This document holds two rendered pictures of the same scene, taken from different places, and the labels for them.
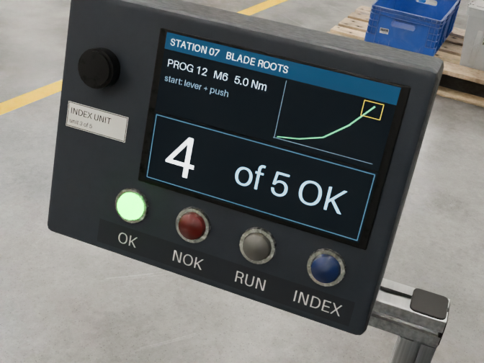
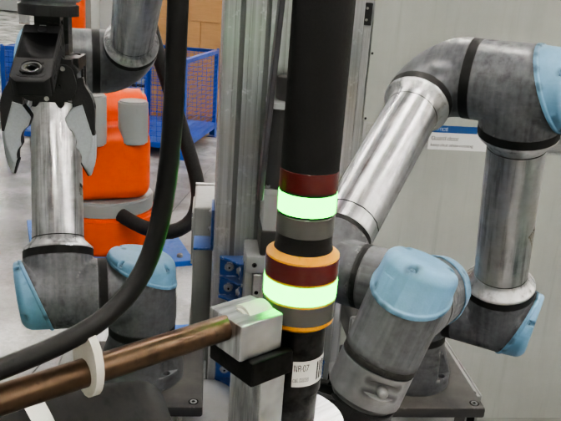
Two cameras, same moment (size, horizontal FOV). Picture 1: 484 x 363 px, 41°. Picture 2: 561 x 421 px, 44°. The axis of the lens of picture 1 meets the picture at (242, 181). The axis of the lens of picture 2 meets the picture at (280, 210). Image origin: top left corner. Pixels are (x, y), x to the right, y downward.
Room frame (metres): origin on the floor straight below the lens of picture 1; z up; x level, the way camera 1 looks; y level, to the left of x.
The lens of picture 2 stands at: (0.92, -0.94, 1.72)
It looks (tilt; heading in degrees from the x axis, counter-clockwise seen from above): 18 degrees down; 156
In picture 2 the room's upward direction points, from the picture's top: 4 degrees clockwise
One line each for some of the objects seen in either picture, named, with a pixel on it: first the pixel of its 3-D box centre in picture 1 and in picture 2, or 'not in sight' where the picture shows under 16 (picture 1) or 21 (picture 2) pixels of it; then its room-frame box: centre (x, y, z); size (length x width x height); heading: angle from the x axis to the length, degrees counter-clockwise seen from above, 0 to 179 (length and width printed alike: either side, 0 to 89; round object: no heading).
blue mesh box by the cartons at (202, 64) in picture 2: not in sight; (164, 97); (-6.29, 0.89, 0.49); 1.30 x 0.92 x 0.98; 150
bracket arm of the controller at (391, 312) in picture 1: (303, 278); not in sight; (0.42, -0.06, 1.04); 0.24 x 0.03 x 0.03; 73
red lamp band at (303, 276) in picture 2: not in sight; (301, 261); (0.58, -0.77, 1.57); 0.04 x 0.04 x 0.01
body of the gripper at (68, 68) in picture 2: not in sight; (51, 54); (-0.01, -0.85, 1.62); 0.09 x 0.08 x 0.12; 163
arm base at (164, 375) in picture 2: not in sight; (141, 347); (-0.19, -0.70, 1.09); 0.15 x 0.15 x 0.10
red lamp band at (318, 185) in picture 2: not in sight; (309, 177); (0.58, -0.77, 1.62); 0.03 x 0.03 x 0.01
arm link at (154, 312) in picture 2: not in sight; (138, 287); (-0.19, -0.70, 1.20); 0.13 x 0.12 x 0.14; 83
